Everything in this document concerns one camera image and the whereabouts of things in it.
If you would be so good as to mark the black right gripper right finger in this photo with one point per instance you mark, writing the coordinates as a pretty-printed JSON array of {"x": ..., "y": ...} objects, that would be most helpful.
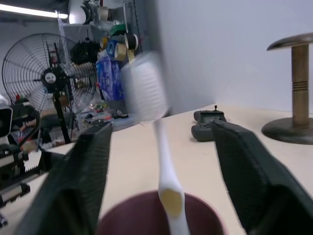
[{"x": 259, "y": 181}]

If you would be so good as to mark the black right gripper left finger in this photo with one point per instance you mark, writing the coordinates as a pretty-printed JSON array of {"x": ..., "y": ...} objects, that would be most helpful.
[{"x": 73, "y": 186}]

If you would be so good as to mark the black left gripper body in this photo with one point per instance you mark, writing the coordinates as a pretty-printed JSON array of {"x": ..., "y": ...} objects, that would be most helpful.
[{"x": 12, "y": 169}]

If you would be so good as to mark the maroon mug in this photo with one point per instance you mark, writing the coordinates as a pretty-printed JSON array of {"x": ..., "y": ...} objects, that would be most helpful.
[{"x": 137, "y": 215}]

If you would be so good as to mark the white toothbrush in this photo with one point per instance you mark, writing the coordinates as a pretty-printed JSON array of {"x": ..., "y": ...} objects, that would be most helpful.
[{"x": 165, "y": 156}]

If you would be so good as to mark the brown wooden mushroom stand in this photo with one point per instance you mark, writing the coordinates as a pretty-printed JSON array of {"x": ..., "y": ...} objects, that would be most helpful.
[{"x": 300, "y": 98}]

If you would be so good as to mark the dark grey remote controller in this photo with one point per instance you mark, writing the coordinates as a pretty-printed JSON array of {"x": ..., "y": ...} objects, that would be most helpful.
[{"x": 203, "y": 122}]

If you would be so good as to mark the black standing fan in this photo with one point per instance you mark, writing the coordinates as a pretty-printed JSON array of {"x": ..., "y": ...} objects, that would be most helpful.
[{"x": 52, "y": 78}]

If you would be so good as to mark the blue printed package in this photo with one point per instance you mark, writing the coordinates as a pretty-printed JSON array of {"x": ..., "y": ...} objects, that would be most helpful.
[{"x": 110, "y": 78}]

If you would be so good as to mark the black bag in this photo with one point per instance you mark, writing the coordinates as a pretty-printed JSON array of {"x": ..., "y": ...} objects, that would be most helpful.
[{"x": 83, "y": 52}]

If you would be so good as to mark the blue tape roll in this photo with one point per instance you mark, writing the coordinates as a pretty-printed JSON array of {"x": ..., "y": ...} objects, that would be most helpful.
[{"x": 111, "y": 48}]

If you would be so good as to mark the brown tape roll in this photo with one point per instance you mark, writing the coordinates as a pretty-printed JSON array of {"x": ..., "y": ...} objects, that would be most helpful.
[{"x": 121, "y": 51}]

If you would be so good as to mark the yellow tape roll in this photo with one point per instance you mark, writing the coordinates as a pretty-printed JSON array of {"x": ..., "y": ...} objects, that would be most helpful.
[{"x": 103, "y": 42}]

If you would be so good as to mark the black tape roll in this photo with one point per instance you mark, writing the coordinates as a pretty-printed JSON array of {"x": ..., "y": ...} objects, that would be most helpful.
[{"x": 132, "y": 41}]

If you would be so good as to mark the fluorescent ceiling light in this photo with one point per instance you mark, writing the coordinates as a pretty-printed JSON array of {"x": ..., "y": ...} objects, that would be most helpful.
[{"x": 29, "y": 11}]

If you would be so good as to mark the green box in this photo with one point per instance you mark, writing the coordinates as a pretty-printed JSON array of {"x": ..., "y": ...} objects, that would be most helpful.
[{"x": 118, "y": 30}]

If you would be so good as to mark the beige tape roll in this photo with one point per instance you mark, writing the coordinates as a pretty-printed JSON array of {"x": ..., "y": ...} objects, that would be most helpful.
[{"x": 103, "y": 12}]

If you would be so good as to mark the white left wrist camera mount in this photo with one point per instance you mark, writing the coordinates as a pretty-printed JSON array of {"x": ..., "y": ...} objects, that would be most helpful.
[{"x": 4, "y": 117}]

